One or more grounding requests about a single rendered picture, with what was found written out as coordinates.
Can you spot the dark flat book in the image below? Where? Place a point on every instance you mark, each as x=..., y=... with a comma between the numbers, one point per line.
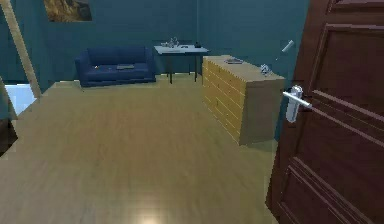
x=233, y=60

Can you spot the pale wooden door frame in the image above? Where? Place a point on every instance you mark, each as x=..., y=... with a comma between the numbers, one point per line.
x=21, y=50

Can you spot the silver crumpled object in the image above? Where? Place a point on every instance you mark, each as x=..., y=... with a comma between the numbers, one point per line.
x=265, y=69

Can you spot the dark brown room door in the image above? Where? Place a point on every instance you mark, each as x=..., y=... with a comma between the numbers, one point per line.
x=340, y=133

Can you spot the grey table with black legs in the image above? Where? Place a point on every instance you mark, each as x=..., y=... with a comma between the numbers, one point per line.
x=180, y=50

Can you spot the silver clear object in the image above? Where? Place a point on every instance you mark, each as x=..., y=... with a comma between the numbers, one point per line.
x=172, y=42

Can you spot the grey flat object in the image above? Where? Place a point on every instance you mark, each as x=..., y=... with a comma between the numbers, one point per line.
x=125, y=67

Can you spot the wooden chest of drawers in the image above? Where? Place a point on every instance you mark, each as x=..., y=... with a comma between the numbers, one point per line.
x=240, y=96

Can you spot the dark blue sofa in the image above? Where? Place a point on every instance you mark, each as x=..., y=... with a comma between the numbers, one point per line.
x=115, y=66

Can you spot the small black object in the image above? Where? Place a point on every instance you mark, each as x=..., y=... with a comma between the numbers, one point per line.
x=197, y=45

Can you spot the framed brown wall picture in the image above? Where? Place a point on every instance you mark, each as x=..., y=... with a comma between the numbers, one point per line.
x=68, y=10

